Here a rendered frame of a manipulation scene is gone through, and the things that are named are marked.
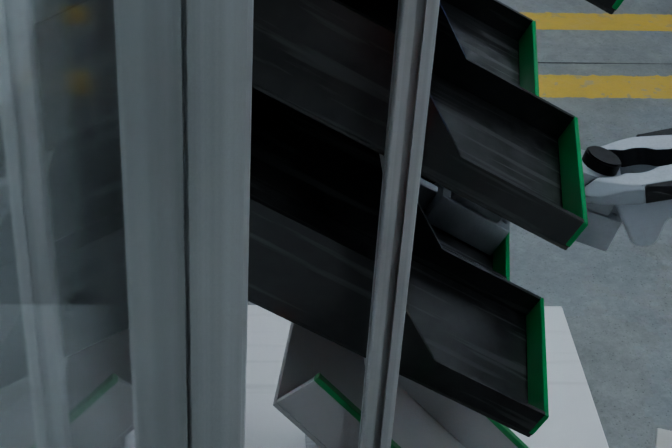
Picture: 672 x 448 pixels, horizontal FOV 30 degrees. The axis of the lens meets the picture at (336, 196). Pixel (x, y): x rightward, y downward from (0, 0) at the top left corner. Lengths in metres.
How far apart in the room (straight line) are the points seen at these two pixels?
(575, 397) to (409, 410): 0.42
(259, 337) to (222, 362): 1.17
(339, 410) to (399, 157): 0.24
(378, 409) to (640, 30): 3.52
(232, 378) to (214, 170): 0.05
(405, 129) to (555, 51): 3.36
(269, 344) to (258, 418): 0.12
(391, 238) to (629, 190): 0.28
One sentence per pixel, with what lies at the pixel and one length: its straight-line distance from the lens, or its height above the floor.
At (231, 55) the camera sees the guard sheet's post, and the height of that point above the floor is 1.69.
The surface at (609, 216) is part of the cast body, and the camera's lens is 1.02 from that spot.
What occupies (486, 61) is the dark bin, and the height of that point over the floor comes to 1.36.
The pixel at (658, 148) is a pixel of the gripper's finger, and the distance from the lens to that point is 1.03.
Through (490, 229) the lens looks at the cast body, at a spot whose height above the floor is 1.22.
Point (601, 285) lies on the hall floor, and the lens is 3.05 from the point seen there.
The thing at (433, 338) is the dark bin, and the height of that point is 1.22.
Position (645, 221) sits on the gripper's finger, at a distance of 1.00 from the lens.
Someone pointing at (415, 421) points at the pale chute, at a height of 1.09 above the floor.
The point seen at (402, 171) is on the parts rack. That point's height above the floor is 1.41.
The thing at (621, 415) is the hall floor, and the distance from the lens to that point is 2.71.
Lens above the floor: 1.80
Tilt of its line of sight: 34 degrees down
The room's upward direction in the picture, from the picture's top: 4 degrees clockwise
